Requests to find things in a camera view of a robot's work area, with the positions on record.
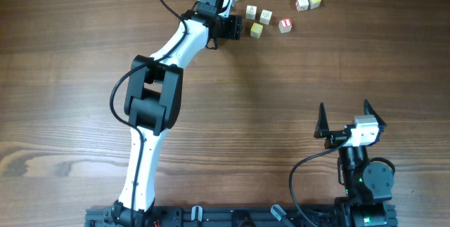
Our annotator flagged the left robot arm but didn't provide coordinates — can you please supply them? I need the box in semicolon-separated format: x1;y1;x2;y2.
111;0;242;226

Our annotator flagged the red I block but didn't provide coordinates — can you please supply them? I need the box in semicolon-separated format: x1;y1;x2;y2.
278;18;293;33

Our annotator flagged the yellow top block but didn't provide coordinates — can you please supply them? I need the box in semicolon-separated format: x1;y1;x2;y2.
309;0;321;9

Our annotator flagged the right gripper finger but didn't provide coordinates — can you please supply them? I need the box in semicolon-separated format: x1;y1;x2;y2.
364;99;386;129
315;103;329;132

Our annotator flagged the yellow ladybug block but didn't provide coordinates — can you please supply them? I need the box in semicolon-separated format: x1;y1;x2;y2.
250;22;264;39

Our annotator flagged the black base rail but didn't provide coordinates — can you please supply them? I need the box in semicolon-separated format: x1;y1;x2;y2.
84;202;398;227

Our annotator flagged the bee picture block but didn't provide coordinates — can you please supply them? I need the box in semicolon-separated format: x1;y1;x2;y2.
245;5;257;20

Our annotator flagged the blue D block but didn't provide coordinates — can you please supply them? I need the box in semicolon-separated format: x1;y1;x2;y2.
259;9;272;25

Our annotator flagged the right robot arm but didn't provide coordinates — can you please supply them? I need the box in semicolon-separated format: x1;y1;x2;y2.
314;100;398;227

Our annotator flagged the red Y block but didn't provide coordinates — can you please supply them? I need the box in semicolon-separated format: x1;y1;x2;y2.
295;0;309;11

